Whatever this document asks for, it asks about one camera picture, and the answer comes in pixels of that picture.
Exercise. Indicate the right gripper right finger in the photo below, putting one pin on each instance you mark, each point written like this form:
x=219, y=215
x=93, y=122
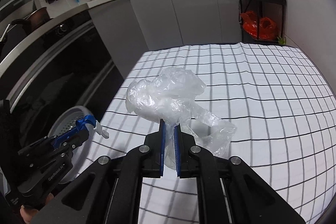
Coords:
x=177, y=131

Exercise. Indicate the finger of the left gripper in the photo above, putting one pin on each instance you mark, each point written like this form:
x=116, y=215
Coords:
x=43, y=145
x=71, y=140

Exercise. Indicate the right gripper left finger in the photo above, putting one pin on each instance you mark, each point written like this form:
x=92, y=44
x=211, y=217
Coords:
x=162, y=130

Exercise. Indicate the clear plastic bag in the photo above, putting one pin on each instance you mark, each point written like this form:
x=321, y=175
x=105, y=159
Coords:
x=170, y=97

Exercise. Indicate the blue plastic wrapper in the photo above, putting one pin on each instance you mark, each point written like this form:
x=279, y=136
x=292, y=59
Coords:
x=82, y=123

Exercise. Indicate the grey perforated trash bin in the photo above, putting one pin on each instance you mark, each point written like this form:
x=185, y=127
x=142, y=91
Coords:
x=65, y=123

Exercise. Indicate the grey kitchen cabinets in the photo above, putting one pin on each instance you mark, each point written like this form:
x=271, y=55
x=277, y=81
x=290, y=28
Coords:
x=129, y=28

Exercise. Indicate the left hand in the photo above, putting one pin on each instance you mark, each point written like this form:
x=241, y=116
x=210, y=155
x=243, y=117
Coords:
x=27, y=213

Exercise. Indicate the crumpled white tissue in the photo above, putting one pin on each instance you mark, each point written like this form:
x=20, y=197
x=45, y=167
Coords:
x=99, y=130

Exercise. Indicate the black built-in oven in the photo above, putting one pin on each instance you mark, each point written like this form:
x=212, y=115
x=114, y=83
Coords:
x=67, y=66

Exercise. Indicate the white black grid tablecloth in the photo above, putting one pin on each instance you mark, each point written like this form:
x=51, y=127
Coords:
x=282, y=107

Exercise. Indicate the black frying pan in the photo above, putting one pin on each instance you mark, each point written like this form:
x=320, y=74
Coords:
x=13, y=36

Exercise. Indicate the copper cooking pot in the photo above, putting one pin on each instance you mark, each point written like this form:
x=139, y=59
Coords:
x=39, y=17

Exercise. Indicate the red plastic bag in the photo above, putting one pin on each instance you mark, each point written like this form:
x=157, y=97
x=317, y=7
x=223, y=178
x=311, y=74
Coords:
x=260, y=29

